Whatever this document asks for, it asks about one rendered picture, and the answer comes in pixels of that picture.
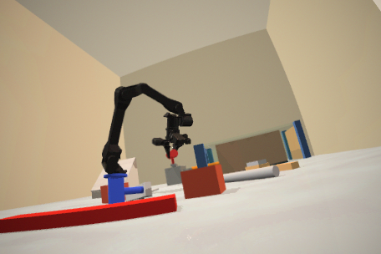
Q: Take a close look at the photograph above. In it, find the red flat bar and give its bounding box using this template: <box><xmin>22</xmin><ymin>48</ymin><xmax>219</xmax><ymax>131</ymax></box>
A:
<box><xmin>0</xmin><ymin>194</ymin><xmax>177</xmax><ymax>233</ymax></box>

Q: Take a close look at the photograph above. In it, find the grey metal cylinder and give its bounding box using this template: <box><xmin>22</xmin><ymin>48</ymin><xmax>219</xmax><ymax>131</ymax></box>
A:
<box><xmin>223</xmin><ymin>165</ymin><xmax>280</xmax><ymax>183</ymax></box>

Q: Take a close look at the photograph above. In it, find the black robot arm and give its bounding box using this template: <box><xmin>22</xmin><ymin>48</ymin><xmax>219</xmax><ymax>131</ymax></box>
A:
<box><xmin>101</xmin><ymin>83</ymin><xmax>193</xmax><ymax>174</ymax></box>

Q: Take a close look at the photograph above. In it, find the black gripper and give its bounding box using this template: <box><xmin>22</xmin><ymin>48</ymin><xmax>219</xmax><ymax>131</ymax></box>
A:
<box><xmin>152</xmin><ymin>127</ymin><xmax>191</xmax><ymax>159</ymax></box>

